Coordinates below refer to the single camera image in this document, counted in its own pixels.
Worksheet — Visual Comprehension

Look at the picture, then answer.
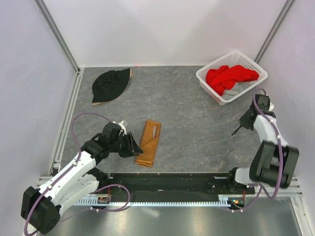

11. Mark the white plastic basket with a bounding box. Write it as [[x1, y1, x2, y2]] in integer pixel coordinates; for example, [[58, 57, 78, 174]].
[[196, 51, 268, 106]]

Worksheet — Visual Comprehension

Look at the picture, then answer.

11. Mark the aluminium frame post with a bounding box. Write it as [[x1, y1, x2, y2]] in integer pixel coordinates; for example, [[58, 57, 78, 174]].
[[254, 0, 296, 64], [34, 0, 81, 74]]

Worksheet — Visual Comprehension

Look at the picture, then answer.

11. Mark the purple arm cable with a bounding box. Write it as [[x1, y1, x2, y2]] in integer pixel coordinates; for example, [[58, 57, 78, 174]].
[[24, 112, 131, 236], [228, 88, 284, 213]]

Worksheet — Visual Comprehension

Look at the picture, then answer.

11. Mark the slotted cable duct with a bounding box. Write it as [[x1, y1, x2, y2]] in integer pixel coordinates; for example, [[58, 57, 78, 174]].
[[74, 194, 245, 207]]

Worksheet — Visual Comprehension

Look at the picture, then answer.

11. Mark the right aluminium frame post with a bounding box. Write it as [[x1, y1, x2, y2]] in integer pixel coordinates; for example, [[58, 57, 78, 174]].
[[254, 0, 296, 64]]

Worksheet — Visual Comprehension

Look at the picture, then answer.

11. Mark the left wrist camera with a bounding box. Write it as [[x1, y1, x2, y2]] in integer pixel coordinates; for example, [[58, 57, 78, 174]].
[[113, 120, 128, 132]]

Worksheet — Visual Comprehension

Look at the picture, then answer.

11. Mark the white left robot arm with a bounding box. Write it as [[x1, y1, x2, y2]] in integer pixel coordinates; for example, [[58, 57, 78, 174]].
[[21, 122, 143, 234]]

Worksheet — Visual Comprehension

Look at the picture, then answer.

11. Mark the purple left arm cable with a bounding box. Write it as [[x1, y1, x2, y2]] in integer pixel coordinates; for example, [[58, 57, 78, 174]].
[[24, 112, 131, 236]]

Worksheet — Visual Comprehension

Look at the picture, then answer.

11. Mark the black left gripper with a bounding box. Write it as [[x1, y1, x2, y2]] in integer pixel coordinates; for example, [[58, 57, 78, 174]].
[[109, 132, 143, 158]]

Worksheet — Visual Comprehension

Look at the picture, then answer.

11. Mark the red cloth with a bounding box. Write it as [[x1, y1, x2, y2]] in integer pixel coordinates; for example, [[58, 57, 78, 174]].
[[206, 65, 259, 96]]

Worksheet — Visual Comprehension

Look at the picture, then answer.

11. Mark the silver knife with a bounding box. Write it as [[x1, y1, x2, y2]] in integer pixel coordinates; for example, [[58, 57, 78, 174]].
[[153, 125, 158, 139]]

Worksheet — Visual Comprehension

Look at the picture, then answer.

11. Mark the orange cloth napkin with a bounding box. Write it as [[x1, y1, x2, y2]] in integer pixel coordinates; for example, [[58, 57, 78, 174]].
[[135, 120, 161, 167]]

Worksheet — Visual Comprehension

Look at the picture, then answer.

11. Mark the grey cloth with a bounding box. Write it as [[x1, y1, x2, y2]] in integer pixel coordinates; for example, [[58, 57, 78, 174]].
[[221, 83, 244, 100]]

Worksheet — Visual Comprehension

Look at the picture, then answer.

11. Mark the left aluminium frame post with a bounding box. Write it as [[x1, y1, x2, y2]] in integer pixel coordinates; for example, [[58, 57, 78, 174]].
[[34, 0, 81, 74]]

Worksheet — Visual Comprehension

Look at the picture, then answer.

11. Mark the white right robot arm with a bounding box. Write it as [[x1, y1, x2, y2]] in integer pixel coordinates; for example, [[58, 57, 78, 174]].
[[225, 94, 299, 194]]

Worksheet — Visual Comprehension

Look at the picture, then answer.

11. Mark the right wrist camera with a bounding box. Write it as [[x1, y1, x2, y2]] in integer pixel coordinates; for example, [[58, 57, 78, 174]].
[[268, 103, 274, 112]]

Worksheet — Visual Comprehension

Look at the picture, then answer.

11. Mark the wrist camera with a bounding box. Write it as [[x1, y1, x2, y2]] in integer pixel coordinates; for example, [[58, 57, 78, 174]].
[[113, 120, 128, 132], [268, 103, 274, 112]]

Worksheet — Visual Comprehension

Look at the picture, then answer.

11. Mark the black bucket hat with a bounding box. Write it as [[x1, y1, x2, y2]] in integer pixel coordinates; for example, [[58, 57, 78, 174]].
[[92, 68, 132, 105]]

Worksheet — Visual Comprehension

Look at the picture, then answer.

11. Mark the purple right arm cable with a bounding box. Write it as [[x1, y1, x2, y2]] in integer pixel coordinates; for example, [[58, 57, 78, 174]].
[[228, 88, 284, 213]]

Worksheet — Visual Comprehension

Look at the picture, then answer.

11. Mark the aluminium front rail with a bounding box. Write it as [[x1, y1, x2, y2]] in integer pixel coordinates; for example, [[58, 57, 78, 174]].
[[37, 177, 303, 197]]

